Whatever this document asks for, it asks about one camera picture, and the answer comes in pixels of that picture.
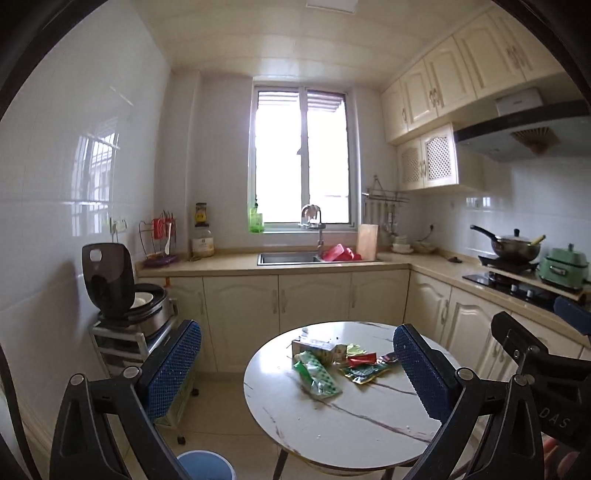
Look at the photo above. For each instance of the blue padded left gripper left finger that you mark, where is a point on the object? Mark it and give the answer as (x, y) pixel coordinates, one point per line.
(83, 444)

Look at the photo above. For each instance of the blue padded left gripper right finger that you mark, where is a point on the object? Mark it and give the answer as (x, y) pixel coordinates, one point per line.
(511, 447)

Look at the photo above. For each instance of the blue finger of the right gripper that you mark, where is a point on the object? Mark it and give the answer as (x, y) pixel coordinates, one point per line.
(574, 315)

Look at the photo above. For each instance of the green white plastic wrapper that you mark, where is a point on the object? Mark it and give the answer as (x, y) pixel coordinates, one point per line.
(316, 379)

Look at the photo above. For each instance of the blue plastic trash bin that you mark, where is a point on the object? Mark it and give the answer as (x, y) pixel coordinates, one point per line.
(206, 465)

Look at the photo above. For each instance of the kitchen window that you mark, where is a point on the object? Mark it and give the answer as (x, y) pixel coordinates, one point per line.
(302, 153)

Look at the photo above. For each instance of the black gas stove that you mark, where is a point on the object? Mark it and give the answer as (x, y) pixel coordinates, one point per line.
(502, 277)

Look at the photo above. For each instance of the green electric pot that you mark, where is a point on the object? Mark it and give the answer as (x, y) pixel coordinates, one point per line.
(565, 267)

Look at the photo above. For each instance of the white rolling storage cart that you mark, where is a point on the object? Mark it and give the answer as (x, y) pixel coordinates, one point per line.
(122, 348)

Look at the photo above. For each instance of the wok with lid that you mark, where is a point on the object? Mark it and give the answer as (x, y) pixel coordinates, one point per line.
(512, 247)

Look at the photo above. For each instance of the dark red sauce sachet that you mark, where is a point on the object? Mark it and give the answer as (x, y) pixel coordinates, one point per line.
(389, 358)

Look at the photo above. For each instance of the red snack packet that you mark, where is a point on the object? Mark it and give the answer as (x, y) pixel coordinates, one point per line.
(362, 360)

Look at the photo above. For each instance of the green snack packet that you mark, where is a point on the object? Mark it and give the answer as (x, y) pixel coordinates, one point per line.
(364, 373)

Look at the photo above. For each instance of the light green wrapper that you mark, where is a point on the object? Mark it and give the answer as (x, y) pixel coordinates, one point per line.
(355, 350)

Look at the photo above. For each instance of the round white marble table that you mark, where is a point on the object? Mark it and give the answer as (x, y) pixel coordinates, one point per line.
(374, 427)

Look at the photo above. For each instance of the black rice cooker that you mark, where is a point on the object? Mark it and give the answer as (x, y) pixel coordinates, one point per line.
(123, 304)

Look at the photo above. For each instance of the cream lower cabinets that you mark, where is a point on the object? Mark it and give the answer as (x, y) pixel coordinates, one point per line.
(241, 305)

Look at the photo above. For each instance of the cream cabinets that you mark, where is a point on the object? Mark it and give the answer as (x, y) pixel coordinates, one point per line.
(488, 56)
(241, 305)

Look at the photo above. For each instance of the stacked white bowls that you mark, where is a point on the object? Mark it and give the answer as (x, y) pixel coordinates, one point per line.
(401, 245)

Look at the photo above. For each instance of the range hood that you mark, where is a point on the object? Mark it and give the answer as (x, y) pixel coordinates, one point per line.
(526, 124)

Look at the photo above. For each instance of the red utensil rack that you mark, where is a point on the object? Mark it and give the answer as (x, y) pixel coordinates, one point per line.
(158, 240)

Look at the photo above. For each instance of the large glass jar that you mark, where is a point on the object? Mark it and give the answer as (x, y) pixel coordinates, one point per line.
(202, 241)

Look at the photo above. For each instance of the wooden cutting board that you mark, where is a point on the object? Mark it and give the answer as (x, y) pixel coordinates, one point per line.
(367, 241)

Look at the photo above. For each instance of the red plastic basin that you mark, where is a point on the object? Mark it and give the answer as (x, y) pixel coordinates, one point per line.
(340, 253)

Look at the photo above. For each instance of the small dark jar yellow label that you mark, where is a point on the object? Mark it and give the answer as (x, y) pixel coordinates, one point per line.
(200, 214)

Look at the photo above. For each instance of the steel sink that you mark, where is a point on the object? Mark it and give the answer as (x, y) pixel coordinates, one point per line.
(287, 258)

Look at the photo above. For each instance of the cream upper cabinets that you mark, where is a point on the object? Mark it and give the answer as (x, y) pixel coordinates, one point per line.
(488, 56)

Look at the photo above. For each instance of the green dish soap bottle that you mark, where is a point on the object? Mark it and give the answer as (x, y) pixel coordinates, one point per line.
(256, 224)

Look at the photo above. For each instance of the chrome faucet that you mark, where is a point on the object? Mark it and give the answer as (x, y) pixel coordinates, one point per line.
(316, 226)

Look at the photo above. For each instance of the wall power socket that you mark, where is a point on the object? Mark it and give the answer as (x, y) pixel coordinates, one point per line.
(117, 225)

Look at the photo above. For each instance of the hanging utensil rail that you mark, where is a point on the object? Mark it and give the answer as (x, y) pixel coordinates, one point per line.
(380, 207)

